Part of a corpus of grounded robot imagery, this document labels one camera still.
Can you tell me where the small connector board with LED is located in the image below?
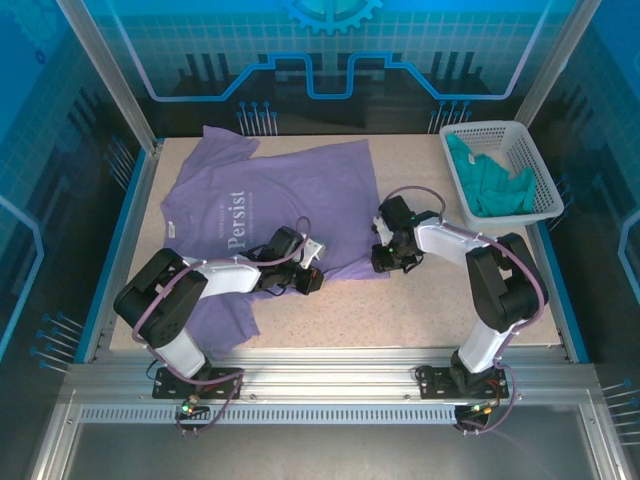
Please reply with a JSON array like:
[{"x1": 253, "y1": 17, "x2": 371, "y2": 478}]
[
  {"x1": 457, "y1": 399, "x2": 501, "y2": 421},
  {"x1": 174, "y1": 397, "x2": 211, "y2": 421}
]

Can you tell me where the purple t-shirt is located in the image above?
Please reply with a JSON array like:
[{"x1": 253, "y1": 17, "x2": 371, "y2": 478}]
[{"x1": 160, "y1": 124, "x2": 391, "y2": 361}]

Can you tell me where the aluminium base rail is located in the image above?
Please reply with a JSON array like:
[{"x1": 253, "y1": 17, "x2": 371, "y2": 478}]
[{"x1": 64, "y1": 347, "x2": 596, "y2": 404}]

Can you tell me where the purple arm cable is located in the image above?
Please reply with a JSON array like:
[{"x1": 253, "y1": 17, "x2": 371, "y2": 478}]
[
  {"x1": 130, "y1": 216, "x2": 314, "y2": 436},
  {"x1": 382, "y1": 185, "x2": 547, "y2": 436}
]

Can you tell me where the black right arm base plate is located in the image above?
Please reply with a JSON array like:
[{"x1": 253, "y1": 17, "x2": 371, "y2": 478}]
[{"x1": 417, "y1": 363, "x2": 524, "y2": 401}]

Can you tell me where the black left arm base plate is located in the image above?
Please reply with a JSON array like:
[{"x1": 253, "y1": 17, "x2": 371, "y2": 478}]
[{"x1": 152, "y1": 366, "x2": 245, "y2": 401}]

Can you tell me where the grey slotted cable duct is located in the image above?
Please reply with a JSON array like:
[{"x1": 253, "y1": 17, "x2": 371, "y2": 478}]
[{"x1": 79, "y1": 403, "x2": 464, "y2": 426}]

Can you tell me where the teal garment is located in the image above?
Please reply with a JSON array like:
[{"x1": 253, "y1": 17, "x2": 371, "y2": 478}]
[{"x1": 446, "y1": 132, "x2": 537, "y2": 219}]

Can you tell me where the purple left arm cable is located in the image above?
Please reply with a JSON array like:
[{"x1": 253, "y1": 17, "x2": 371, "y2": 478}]
[{"x1": 130, "y1": 216, "x2": 314, "y2": 436}]

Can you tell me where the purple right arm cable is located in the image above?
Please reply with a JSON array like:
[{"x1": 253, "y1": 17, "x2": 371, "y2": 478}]
[{"x1": 382, "y1": 185, "x2": 547, "y2": 436}]

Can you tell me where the white plastic basket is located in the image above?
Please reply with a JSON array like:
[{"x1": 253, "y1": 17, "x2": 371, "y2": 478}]
[{"x1": 438, "y1": 120, "x2": 566, "y2": 226}]

